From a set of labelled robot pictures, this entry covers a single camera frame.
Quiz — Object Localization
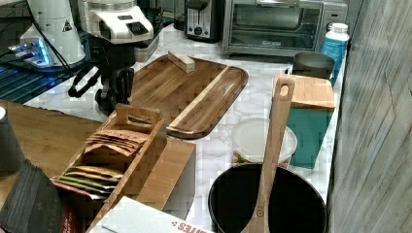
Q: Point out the wooden tea bag caddy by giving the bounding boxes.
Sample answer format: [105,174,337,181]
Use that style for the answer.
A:
[63,104,167,233]

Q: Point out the small wooden block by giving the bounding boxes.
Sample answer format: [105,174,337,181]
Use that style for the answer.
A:
[168,50,195,73]

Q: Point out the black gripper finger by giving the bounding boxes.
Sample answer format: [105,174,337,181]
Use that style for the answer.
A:
[119,68,134,103]
[95,78,120,115]

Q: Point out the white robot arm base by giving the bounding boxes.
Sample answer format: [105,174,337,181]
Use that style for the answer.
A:
[9,0,86,68]

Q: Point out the black silver toaster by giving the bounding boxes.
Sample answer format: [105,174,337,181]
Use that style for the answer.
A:
[184,0,225,43]

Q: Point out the blue bottle white cap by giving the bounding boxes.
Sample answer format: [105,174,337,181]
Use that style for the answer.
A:
[321,22,350,84]

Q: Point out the grey metal cup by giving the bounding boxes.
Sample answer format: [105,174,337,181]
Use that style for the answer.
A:
[292,51,335,80]

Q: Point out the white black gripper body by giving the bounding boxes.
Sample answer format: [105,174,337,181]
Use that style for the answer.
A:
[77,0,160,85]

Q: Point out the brown paper tea packets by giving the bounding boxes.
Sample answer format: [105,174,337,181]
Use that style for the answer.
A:
[85,129,149,156]

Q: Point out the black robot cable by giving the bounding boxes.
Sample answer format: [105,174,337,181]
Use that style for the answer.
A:
[24,0,102,99]

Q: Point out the black round pan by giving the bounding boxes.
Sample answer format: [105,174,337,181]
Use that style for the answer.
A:
[208,164,327,233]

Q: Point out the green yellow tea packets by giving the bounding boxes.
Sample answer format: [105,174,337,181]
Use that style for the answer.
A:
[52,165,123,195]

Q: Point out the silver toaster oven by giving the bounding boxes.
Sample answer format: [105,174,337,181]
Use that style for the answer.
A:
[223,0,348,56]

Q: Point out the black textured pouch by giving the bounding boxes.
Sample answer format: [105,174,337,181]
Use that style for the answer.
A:
[0,159,63,233]

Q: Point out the wooden spatula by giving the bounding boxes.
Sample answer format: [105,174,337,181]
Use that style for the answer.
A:
[241,75,294,233]

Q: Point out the white paper box red print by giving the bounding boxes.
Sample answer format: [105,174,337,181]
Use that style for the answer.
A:
[89,196,213,233]

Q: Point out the teal canister wooden lid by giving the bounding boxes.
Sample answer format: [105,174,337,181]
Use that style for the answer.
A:
[275,74,336,169]

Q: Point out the dark wooden serving tray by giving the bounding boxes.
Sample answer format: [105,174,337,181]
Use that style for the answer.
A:
[130,55,249,139]

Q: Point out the grey cylindrical cup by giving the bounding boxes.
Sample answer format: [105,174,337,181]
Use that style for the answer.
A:
[0,107,24,179]

